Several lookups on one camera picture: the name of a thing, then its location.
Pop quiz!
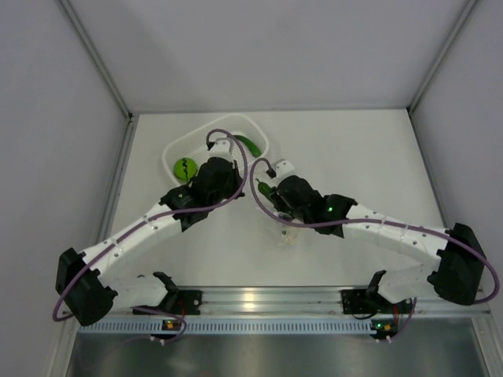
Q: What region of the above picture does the green fake melon ball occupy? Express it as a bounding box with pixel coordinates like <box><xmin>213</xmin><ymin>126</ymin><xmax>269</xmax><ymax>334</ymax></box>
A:
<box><xmin>173</xmin><ymin>157</ymin><xmax>198</xmax><ymax>182</ymax></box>

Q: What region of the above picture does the green fake pepper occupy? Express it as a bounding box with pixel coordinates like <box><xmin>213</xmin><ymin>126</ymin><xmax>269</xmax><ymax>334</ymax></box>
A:
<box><xmin>234</xmin><ymin>134</ymin><xmax>262</xmax><ymax>158</ymax></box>
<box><xmin>255</xmin><ymin>178</ymin><xmax>275</xmax><ymax>205</ymax></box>

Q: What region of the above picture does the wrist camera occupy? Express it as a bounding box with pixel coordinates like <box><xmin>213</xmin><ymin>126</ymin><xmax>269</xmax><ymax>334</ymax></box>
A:
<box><xmin>207</xmin><ymin>137</ymin><xmax>234</xmax><ymax>161</ymax></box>
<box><xmin>272</xmin><ymin>159</ymin><xmax>296</xmax><ymax>181</ymax></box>

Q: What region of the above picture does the white slotted cable duct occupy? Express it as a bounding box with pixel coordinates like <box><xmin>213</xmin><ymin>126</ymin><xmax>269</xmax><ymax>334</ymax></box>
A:
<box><xmin>79</xmin><ymin>317</ymin><xmax>397</xmax><ymax>337</ymax></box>

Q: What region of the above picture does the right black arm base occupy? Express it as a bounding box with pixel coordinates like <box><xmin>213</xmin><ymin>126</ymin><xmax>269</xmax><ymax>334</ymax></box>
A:
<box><xmin>340</xmin><ymin>289</ymin><xmax>394</xmax><ymax>317</ymax></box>

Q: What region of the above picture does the clear zip top bag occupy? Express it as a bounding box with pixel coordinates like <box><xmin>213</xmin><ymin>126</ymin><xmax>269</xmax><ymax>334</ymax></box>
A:
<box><xmin>266</xmin><ymin>211</ymin><xmax>304</xmax><ymax>248</ymax></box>

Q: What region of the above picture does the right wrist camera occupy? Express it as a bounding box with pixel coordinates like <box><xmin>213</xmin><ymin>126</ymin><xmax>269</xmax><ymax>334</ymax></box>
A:
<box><xmin>272</xmin><ymin>159</ymin><xmax>296</xmax><ymax>181</ymax></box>

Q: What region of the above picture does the aluminium mounting rail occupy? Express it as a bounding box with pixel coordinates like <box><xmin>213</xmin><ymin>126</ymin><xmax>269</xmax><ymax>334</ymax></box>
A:
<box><xmin>64</xmin><ymin>285</ymin><xmax>490</xmax><ymax>317</ymax></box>

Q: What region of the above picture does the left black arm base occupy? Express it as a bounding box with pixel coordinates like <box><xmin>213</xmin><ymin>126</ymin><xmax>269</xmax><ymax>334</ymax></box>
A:
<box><xmin>133</xmin><ymin>289</ymin><xmax>203</xmax><ymax>317</ymax></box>

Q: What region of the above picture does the white perforated plastic basket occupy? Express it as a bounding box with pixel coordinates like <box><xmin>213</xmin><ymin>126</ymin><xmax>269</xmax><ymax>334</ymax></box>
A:
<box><xmin>161</xmin><ymin>113</ymin><xmax>270</xmax><ymax>188</ymax></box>

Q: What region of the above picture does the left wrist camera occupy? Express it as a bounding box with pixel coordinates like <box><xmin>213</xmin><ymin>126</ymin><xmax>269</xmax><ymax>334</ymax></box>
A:
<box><xmin>207</xmin><ymin>137</ymin><xmax>234</xmax><ymax>161</ymax></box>

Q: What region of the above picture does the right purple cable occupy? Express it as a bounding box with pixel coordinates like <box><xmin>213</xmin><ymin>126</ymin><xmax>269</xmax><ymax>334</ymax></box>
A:
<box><xmin>250</xmin><ymin>157</ymin><xmax>500</xmax><ymax>303</ymax></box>

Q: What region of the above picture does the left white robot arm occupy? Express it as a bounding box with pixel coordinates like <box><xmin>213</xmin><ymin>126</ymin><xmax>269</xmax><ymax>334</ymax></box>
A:
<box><xmin>53</xmin><ymin>157</ymin><xmax>248</xmax><ymax>326</ymax></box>

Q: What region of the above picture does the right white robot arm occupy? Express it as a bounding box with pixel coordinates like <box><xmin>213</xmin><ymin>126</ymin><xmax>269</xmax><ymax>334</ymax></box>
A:
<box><xmin>271</xmin><ymin>175</ymin><xmax>485</xmax><ymax>312</ymax></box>

